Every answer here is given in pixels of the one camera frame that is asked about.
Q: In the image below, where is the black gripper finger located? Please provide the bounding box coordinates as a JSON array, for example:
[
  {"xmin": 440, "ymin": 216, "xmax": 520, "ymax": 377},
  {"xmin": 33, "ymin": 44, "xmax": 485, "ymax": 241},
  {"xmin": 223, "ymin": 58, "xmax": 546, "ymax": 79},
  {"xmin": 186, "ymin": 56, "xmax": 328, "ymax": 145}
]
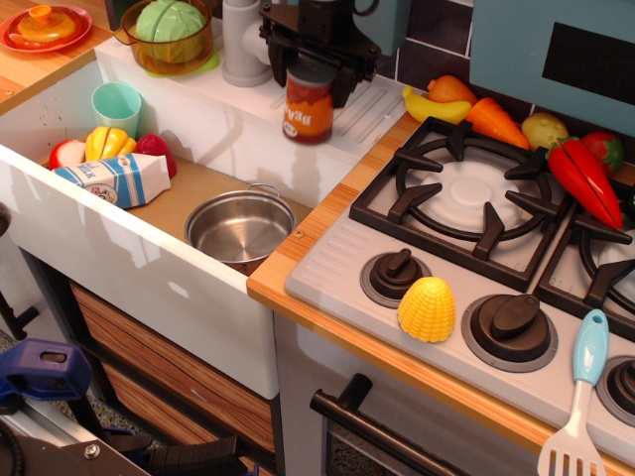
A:
[
  {"xmin": 331, "ymin": 62, "xmax": 366, "ymax": 108},
  {"xmin": 266, "ymin": 34, "xmax": 299, "ymax": 86}
]

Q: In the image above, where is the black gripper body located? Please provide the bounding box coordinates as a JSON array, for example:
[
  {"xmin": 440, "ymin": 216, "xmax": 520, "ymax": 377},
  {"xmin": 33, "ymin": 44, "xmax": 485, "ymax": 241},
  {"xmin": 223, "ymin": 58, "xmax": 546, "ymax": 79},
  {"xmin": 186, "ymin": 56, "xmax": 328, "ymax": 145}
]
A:
[{"xmin": 260, "ymin": 1, "xmax": 381, "ymax": 81}]

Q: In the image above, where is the toy bean can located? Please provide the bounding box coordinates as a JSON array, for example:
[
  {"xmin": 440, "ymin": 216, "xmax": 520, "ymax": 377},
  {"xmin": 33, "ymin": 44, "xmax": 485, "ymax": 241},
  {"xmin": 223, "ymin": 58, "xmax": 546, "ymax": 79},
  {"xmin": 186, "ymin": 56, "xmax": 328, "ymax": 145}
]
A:
[{"xmin": 283, "ymin": 58, "xmax": 334, "ymax": 144}]

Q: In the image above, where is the orange transparent pot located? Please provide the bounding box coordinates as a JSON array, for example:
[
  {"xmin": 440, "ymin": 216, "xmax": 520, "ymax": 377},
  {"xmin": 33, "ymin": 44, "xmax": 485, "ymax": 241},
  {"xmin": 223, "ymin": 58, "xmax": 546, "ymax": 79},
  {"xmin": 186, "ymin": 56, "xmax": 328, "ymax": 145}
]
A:
[{"xmin": 115, "ymin": 1, "xmax": 214, "ymax": 73}]

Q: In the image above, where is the steel pot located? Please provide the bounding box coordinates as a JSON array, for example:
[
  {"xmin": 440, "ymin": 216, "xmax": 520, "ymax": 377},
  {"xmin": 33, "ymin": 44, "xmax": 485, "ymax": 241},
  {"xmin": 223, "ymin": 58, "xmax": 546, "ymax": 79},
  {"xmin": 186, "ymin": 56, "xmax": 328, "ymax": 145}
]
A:
[{"xmin": 185, "ymin": 182, "xmax": 297, "ymax": 265}]

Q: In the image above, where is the orange pot lid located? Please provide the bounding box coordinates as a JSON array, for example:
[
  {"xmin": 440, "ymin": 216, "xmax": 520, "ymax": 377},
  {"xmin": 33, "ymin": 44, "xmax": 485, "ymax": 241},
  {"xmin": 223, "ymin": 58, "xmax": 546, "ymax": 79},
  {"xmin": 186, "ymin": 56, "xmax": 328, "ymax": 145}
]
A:
[{"xmin": 17, "ymin": 5, "xmax": 77, "ymax": 44}]

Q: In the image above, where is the grey toy faucet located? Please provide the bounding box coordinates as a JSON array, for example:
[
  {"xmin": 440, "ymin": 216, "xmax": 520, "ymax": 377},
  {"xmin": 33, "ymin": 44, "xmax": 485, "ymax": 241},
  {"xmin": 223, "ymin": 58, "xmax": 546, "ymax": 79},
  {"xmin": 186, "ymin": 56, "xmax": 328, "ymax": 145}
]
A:
[{"xmin": 222, "ymin": 1, "xmax": 272, "ymax": 87}]

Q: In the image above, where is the green mat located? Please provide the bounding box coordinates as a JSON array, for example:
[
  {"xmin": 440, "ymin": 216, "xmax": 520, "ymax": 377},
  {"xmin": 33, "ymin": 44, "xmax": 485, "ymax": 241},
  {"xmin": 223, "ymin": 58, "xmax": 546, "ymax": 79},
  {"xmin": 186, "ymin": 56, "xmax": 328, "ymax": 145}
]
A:
[{"xmin": 146, "ymin": 50, "xmax": 220, "ymax": 78}]

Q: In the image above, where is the yellow toy banana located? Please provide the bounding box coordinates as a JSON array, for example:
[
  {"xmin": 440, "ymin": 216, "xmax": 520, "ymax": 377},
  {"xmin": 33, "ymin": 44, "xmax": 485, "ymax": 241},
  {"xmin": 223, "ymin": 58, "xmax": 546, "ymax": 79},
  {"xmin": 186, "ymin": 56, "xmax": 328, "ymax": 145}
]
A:
[{"xmin": 402, "ymin": 86, "xmax": 472, "ymax": 125}]

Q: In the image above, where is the orange toy carrot back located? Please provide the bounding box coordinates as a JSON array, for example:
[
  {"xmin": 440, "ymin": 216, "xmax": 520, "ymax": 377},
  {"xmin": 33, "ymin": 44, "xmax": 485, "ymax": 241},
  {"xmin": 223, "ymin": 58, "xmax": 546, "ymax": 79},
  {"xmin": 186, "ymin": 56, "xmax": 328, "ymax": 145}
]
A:
[{"xmin": 428, "ymin": 75, "xmax": 478, "ymax": 105}]

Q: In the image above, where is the orange toy carrot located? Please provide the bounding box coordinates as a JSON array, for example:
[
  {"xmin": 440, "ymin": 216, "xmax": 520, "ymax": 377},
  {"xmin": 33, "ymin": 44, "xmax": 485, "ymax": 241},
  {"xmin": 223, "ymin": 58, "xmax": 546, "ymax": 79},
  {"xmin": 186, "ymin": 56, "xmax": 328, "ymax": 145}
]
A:
[
  {"xmin": 428, "ymin": 75, "xmax": 478, "ymax": 105},
  {"xmin": 466, "ymin": 97, "xmax": 530, "ymax": 150}
]

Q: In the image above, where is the green toy cabbage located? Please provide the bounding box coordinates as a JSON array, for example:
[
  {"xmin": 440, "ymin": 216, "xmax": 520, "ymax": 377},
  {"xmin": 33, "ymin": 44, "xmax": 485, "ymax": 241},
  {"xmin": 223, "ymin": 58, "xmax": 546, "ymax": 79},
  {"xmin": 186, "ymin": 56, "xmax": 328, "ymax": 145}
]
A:
[{"xmin": 136, "ymin": 0, "xmax": 206, "ymax": 43}]

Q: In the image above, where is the orange toy carrot front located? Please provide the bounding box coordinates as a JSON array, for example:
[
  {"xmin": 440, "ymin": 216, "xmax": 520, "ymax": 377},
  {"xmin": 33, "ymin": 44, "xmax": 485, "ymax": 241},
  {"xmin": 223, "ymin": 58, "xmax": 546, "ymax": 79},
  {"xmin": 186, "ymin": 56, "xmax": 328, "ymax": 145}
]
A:
[{"xmin": 466, "ymin": 97, "xmax": 530, "ymax": 150}]

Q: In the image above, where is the red toy fruit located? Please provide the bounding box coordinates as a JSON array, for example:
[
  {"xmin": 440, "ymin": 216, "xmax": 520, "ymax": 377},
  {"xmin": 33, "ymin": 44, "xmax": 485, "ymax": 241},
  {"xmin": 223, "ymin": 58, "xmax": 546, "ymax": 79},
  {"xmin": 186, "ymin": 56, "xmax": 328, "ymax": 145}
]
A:
[{"xmin": 134, "ymin": 134, "xmax": 178, "ymax": 179}]

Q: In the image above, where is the mint green cup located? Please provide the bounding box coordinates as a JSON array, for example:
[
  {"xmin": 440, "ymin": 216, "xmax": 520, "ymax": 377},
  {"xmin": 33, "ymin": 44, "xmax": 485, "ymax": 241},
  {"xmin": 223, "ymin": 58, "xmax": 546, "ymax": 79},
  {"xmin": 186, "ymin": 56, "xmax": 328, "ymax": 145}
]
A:
[{"xmin": 91, "ymin": 81, "xmax": 142, "ymax": 139}]

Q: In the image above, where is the black left burner grate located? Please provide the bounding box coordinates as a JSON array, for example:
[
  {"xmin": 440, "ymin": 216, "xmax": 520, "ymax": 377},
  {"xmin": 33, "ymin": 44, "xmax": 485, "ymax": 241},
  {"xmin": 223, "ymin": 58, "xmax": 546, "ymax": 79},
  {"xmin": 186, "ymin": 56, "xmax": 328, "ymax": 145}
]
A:
[{"xmin": 349, "ymin": 119, "xmax": 571, "ymax": 292}]

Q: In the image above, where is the black burner grate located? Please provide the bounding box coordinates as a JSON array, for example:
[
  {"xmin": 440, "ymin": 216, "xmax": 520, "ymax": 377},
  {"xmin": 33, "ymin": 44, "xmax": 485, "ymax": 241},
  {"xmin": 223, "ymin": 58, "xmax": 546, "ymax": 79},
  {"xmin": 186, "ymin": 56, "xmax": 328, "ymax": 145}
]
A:
[
  {"xmin": 536, "ymin": 205, "xmax": 634, "ymax": 341},
  {"xmin": 349, "ymin": 119, "xmax": 571, "ymax": 292}
]

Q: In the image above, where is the white toy sink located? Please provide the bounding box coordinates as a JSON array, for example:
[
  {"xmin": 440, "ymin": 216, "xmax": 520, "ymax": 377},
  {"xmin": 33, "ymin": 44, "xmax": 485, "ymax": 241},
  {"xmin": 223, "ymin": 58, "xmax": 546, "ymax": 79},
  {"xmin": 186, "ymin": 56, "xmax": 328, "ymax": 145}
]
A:
[{"xmin": 1, "ymin": 39, "xmax": 405, "ymax": 399}]

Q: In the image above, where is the grey toy stove top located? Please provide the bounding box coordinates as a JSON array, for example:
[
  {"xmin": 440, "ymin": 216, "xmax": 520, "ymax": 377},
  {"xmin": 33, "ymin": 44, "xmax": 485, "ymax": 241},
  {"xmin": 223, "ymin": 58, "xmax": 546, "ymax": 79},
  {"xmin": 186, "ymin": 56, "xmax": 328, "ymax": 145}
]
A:
[{"xmin": 284, "ymin": 116, "xmax": 635, "ymax": 453}]

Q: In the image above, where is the toy milk carton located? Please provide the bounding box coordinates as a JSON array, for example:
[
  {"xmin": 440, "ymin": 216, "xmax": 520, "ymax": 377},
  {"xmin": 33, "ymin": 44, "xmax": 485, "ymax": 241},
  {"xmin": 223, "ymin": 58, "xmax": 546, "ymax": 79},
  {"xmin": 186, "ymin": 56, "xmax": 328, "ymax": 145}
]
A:
[{"xmin": 54, "ymin": 153, "xmax": 171, "ymax": 209}]

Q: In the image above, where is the black left stove knob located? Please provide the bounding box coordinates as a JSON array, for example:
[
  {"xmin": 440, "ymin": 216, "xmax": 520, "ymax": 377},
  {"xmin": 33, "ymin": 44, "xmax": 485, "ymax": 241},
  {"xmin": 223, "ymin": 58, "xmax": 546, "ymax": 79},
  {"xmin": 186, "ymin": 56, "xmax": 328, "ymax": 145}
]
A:
[{"xmin": 360, "ymin": 248, "xmax": 432, "ymax": 308}]

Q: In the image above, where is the black stove knob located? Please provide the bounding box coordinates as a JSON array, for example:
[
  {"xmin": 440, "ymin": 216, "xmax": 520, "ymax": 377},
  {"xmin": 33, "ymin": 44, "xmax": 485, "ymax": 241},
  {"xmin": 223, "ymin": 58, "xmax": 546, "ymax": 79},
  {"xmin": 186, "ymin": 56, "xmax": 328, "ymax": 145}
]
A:
[
  {"xmin": 461, "ymin": 294, "xmax": 559, "ymax": 373},
  {"xmin": 596, "ymin": 355, "xmax": 634, "ymax": 427},
  {"xmin": 360, "ymin": 248, "xmax": 432, "ymax": 308}
]

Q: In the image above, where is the yellow toy pepper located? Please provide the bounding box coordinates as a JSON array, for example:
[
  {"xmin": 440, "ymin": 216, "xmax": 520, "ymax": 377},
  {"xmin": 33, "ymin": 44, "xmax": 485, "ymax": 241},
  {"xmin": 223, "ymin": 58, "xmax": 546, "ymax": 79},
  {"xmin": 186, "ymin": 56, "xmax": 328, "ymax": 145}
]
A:
[{"xmin": 84, "ymin": 126, "xmax": 136, "ymax": 162}]

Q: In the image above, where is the toy potato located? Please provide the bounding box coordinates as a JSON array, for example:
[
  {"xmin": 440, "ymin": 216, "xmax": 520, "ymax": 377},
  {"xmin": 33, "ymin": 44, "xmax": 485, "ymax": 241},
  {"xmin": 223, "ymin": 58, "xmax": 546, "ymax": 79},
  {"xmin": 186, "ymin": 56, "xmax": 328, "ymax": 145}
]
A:
[{"xmin": 521, "ymin": 112, "xmax": 571, "ymax": 151}]

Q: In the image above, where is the teal toy microwave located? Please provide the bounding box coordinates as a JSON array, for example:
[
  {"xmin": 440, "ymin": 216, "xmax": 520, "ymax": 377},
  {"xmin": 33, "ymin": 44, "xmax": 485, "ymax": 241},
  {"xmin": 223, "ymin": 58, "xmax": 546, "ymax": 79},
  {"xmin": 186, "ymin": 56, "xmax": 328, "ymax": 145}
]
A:
[{"xmin": 469, "ymin": 1, "xmax": 634, "ymax": 136}]

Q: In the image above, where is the red white toy apple half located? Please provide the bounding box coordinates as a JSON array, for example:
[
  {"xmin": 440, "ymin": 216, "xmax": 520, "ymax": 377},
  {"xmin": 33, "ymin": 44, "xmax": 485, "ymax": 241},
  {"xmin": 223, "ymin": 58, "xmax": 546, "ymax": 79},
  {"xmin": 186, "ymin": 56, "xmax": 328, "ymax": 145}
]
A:
[{"xmin": 49, "ymin": 139, "xmax": 85, "ymax": 171}]

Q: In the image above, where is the red toy chili pepper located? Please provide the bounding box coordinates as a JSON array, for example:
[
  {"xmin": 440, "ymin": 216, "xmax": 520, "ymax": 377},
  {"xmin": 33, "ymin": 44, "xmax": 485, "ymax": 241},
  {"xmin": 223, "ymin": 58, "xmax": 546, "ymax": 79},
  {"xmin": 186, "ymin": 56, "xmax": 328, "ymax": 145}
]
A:
[{"xmin": 546, "ymin": 137, "xmax": 623, "ymax": 229}]

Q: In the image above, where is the yellow toy corn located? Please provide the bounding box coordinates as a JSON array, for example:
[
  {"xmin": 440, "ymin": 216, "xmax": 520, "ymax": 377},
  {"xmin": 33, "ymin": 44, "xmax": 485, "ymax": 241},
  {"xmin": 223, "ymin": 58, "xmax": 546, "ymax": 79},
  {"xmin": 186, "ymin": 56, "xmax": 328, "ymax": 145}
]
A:
[{"xmin": 398, "ymin": 277, "xmax": 456, "ymax": 343}]

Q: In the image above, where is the red plate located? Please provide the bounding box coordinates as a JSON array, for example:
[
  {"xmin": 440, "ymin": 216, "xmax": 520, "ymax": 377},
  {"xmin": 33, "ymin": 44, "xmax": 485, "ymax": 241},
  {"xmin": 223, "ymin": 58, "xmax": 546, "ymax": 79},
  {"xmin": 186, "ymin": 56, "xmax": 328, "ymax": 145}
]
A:
[{"xmin": 1, "ymin": 5, "xmax": 92, "ymax": 53}]

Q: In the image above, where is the toy strawberry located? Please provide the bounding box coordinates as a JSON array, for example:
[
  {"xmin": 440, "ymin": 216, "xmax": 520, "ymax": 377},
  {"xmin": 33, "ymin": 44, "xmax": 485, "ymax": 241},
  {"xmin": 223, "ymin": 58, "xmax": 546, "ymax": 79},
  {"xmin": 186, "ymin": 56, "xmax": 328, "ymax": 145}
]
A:
[{"xmin": 580, "ymin": 130, "xmax": 625, "ymax": 176}]

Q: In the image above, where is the black middle stove knob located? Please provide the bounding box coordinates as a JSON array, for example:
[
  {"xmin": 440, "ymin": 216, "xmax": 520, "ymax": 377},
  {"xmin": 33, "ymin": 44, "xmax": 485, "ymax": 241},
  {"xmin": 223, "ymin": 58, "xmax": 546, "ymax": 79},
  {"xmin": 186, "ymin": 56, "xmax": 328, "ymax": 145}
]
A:
[{"xmin": 461, "ymin": 294, "xmax": 559, "ymax": 373}]

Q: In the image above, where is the black right burner grate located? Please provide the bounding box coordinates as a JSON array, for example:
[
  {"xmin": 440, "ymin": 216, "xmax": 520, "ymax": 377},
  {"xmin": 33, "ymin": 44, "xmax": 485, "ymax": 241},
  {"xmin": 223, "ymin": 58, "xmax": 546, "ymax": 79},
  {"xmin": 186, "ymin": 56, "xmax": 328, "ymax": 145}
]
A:
[{"xmin": 536, "ymin": 205, "xmax": 634, "ymax": 341}]

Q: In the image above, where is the blue white toy spatula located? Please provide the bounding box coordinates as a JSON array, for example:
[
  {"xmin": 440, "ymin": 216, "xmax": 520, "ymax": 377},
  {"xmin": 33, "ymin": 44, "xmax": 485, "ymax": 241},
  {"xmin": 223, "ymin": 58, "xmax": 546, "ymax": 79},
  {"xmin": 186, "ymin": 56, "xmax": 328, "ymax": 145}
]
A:
[{"xmin": 537, "ymin": 309, "xmax": 609, "ymax": 475}]

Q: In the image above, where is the blue clamp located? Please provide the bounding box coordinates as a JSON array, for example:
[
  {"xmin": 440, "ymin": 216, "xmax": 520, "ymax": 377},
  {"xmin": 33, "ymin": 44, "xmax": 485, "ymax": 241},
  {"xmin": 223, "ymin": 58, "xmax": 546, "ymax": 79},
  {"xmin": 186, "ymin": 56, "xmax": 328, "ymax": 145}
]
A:
[{"xmin": 1, "ymin": 338, "xmax": 92, "ymax": 404}]

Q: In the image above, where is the black right stove knob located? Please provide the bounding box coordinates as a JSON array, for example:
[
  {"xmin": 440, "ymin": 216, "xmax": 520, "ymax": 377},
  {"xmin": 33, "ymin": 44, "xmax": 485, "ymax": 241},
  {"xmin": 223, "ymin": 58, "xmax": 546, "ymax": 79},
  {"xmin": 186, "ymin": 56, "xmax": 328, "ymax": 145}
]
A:
[{"xmin": 596, "ymin": 355, "xmax": 634, "ymax": 427}]

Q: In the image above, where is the black oven door handle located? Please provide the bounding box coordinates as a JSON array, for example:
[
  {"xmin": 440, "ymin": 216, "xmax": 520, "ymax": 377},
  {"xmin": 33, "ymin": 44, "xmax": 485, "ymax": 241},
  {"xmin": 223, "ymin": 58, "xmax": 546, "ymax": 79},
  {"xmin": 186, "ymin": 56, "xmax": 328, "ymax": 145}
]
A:
[{"xmin": 310, "ymin": 373, "xmax": 464, "ymax": 475}]

